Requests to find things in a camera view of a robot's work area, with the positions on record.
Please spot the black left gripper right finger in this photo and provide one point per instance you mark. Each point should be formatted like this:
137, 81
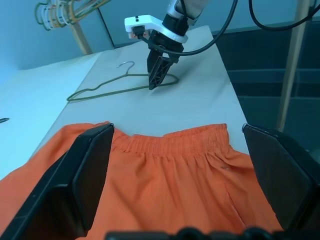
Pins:
287, 180

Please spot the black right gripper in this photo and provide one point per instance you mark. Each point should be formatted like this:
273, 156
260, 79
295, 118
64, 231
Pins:
162, 43

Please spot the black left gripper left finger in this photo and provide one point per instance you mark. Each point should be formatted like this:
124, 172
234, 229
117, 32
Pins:
57, 195

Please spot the orange shorts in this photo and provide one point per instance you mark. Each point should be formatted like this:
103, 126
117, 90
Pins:
162, 187

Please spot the white table mat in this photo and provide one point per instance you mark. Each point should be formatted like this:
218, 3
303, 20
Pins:
175, 107

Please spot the dark grey shelf unit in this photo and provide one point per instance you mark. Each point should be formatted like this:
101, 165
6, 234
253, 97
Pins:
265, 82

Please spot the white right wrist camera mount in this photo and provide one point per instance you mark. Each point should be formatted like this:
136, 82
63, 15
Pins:
152, 23

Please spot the wooden rack post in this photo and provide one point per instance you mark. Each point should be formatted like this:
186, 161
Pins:
293, 62
82, 40

